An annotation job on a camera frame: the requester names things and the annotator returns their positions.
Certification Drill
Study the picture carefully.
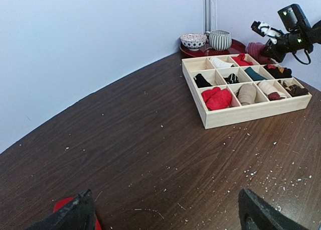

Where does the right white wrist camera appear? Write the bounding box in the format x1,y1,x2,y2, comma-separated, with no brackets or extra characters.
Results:
258,22,284,44

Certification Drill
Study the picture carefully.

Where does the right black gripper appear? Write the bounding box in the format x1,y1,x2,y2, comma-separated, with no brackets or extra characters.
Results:
251,4,313,63

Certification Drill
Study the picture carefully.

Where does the teal rolled sock in box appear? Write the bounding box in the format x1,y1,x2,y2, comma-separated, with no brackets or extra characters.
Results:
245,67,266,81

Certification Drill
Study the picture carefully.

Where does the black striped sock in box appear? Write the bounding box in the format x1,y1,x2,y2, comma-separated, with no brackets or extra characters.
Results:
224,73,239,84

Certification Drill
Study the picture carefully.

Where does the red patterned sock in box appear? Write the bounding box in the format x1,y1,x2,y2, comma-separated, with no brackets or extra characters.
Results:
231,53,253,66

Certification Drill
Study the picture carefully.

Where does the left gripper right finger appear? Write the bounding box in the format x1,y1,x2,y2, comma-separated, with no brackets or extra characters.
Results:
238,188,306,230

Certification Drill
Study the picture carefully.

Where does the beige rolled sock in box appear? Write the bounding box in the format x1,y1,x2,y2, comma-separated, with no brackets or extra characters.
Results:
237,84,257,105

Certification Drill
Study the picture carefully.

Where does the red rolled sock in box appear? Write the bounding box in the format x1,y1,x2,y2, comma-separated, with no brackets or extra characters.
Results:
201,87,232,111

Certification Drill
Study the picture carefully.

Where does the purple sock with orange cuff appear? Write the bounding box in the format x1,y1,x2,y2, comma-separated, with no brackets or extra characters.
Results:
245,42,269,64

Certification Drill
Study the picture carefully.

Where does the black rolled sock in box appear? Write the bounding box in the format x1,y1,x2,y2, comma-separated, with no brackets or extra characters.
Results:
194,73,212,88

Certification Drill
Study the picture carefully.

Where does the red sock with striped cuff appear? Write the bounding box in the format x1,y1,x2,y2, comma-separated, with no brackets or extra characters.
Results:
53,197,102,230

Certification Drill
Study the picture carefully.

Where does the right aluminium frame post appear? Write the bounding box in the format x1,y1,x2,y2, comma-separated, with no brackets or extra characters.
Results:
203,0,218,31

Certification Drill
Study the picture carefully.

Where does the red round tray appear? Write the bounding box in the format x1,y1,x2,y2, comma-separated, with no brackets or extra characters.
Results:
180,39,246,58

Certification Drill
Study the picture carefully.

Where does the cream rolled sock in box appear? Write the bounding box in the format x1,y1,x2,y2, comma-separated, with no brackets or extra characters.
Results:
209,57,235,68

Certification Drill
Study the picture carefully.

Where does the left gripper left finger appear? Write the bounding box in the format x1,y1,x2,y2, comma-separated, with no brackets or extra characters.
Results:
27,189,97,229

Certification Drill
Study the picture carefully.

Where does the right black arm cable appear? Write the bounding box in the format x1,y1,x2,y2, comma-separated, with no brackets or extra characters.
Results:
292,49,312,65

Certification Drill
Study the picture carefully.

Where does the grey striped cup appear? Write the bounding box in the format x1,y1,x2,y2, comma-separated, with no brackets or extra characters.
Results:
205,30,232,51

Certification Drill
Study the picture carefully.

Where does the wooden compartment organizer box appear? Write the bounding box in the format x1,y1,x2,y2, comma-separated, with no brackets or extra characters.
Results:
182,54,312,129

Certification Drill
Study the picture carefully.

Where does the brown patterned sock in box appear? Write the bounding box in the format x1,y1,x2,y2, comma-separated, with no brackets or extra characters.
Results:
278,80,309,97

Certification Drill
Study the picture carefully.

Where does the white patterned bowl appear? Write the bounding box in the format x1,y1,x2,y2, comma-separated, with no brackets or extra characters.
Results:
180,33,207,51

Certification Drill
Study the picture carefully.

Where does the black red sock in box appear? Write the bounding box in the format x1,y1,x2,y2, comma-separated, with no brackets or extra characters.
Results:
264,64,292,79

